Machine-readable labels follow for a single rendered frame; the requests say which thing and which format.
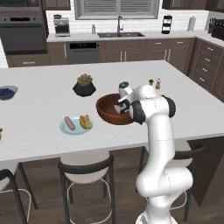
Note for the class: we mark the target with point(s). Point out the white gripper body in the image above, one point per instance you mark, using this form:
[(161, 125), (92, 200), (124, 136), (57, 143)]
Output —
[(118, 108)]

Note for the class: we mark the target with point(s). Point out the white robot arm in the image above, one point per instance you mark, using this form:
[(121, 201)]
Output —
[(160, 137)]

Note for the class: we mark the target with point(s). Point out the brown wooden bowl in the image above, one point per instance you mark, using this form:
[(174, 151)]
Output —
[(106, 109)]

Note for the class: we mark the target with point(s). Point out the golden bread bun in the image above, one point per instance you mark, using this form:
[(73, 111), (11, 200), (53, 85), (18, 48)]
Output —
[(85, 122)]

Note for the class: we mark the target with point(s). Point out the light blue plate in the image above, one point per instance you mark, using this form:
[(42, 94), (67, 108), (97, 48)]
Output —
[(76, 130)]

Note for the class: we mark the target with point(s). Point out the pink sausage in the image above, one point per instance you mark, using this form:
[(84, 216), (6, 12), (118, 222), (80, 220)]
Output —
[(69, 123)]

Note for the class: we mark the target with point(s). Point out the blue bowl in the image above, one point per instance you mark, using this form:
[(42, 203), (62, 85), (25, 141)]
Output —
[(6, 93)]

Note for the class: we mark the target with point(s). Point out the succulent in black pot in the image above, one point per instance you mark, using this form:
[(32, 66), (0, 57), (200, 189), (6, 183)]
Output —
[(84, 86)]

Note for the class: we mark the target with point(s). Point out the brown pepper shaker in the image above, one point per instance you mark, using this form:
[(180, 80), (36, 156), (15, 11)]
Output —
[(151, 82)]

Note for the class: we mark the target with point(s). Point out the brown shaker with white cap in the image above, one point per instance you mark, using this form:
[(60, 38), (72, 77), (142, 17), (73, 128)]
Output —
[(158, 84)]

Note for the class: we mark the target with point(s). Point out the dark brown base cupboards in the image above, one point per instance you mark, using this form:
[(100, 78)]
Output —
[(140, 51)]

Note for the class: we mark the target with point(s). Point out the black dishwasher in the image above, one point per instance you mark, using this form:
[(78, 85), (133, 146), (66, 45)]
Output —
[(83, 54)]

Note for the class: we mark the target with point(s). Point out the dark grey sink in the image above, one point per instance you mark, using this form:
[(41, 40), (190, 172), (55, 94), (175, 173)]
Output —
[(121, 34)]

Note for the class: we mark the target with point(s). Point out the grey soap dispenser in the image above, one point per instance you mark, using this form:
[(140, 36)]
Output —
[(93, 29)]

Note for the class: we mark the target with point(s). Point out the dark grey tap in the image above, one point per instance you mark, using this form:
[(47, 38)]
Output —
[(119, 24)]

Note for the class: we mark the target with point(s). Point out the black tiered stand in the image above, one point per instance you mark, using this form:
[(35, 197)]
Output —
[(166, 24)]

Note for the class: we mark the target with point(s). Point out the dark brown drawer cupboards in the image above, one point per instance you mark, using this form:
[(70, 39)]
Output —
[(207, 67)]

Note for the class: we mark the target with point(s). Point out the silver coffee machine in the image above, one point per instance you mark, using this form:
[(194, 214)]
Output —
[(61, 27)]

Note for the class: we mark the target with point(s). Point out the window with grey blinds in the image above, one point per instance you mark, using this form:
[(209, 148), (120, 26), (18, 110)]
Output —
[(116, 8)]

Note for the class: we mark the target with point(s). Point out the dark brown island base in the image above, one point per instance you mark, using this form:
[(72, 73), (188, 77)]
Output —
[(208, 172)]

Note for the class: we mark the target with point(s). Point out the brown food piece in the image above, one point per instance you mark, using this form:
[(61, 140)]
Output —
[(1, 134)]

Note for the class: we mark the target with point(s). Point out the brown knife block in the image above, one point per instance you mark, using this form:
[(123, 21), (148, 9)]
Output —
[(211, 27)]

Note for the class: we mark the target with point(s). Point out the black microwave oven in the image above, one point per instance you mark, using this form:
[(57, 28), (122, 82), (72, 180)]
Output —
[(17, 3)]

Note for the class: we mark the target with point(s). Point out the white stool with black frame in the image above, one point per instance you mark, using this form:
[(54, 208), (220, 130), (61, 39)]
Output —
[(7, 178), (186, 151), (84, 169)]

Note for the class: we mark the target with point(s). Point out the black wall oven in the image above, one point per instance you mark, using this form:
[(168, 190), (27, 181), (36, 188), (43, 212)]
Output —
[(22, 36)]

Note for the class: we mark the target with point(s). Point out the dark brown wall cupboard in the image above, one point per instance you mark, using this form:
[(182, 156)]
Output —
[(55, 4)]

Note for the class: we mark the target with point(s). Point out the dark brown wall cupboards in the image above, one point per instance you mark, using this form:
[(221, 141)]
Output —
[(189, 4)]

